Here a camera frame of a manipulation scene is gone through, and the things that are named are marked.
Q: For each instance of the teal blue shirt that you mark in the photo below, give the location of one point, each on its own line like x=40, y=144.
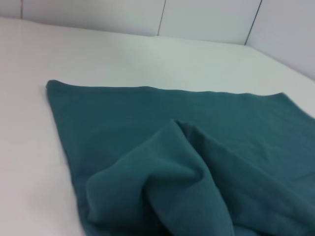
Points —
x=197, y=159

